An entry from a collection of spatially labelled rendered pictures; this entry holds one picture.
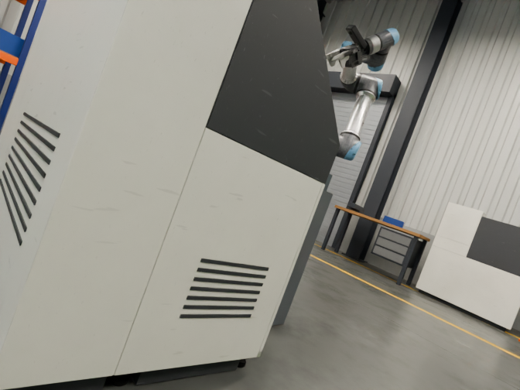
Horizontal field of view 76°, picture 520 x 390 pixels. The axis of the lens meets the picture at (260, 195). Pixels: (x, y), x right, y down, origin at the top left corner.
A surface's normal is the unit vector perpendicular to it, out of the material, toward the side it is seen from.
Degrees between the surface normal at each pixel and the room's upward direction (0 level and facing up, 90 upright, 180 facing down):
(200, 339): 90
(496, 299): 90
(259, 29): 90
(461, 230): 90
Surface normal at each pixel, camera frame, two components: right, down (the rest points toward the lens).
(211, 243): 0.64, 0.25
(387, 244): -0.61, -0.22
